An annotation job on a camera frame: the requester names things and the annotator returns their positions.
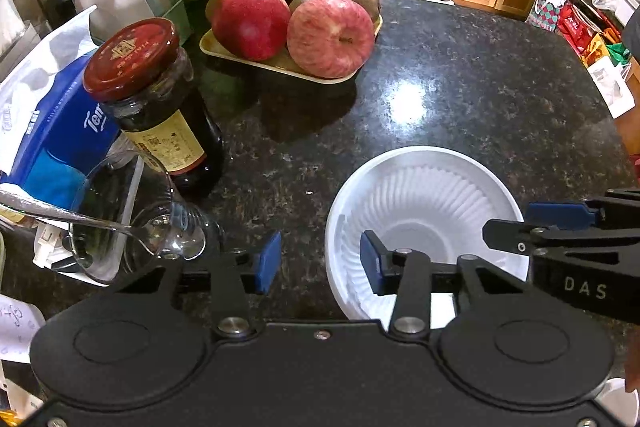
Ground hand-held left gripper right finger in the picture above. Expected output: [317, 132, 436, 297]
[360, 229, 526, 338]

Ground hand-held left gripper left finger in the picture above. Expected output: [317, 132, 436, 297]
[107, 231, 283, 338]

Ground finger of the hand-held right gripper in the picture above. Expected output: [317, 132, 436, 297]
[482, 218, 640, 255]
[526, 189, 640, 229]

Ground white ribbed bowl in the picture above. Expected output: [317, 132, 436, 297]
[324, 146, 531, 322]

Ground white paper bag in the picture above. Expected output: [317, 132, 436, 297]
[587, 57, 636, 118]

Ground clear glass cup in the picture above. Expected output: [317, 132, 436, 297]
[69, 150, 223, 285]

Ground red snack packets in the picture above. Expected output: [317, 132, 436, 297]
[557, 2, 608, 52]

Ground dark jar with red lid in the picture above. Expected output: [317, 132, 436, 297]
[82, 18, 225, 200]

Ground beige fruit tray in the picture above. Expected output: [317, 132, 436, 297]
[199, 14, 383, 84]

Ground metal spoon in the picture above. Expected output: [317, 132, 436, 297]
[0, 189, 207, 260]

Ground pale red apple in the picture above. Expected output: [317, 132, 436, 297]
[286, 0, 376, 79]

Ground blue tissue pack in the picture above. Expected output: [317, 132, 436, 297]
[0, 4, 123, 228]

